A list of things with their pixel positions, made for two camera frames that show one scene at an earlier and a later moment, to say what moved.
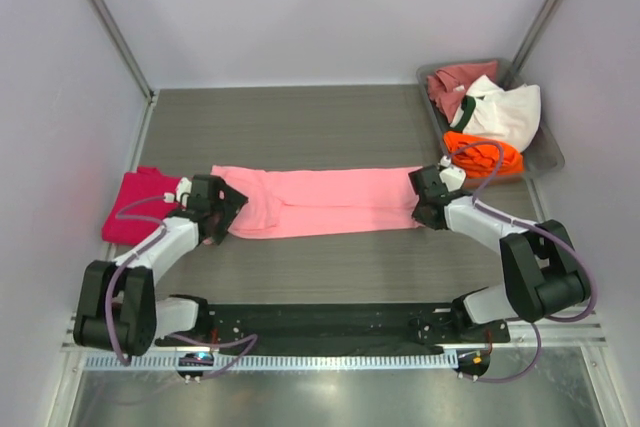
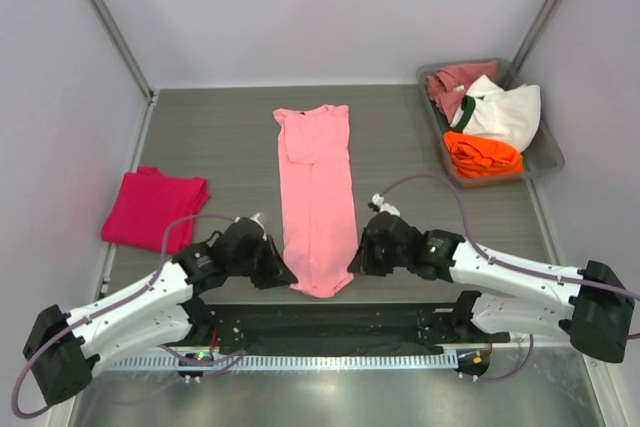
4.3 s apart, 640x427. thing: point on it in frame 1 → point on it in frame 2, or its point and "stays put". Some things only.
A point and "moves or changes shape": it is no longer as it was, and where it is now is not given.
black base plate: [340, 328] stays put
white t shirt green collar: [510, 115] stays put
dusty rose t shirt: [447, 86] stays put
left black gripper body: [224, 211] → [257, 266]
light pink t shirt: [301, 199] moves or changes shape
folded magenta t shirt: [138, 206] stays put
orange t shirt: [481, 157] stays put
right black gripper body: [419, 216] → [382, 262]
